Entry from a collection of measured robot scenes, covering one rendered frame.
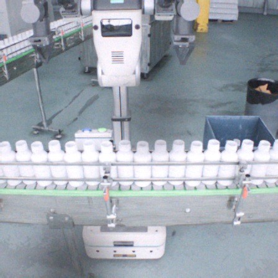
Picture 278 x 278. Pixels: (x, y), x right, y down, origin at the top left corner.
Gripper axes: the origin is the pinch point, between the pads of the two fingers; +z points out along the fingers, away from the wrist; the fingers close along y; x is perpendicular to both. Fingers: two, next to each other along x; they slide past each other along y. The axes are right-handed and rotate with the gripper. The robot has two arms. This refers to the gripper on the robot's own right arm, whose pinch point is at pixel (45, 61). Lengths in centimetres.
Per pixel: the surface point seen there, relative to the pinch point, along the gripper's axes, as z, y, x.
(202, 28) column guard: 119, -730, 205
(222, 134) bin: 56, -46, 79
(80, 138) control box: 29.7, 1.3, 9.5
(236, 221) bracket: 50, 25, 66
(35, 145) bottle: 25.4, 13.2, -3.8
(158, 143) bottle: 25.2, 12.3, 38.0
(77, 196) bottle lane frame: 42.7, 19.3, 9.7
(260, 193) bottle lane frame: 42, 20, 75
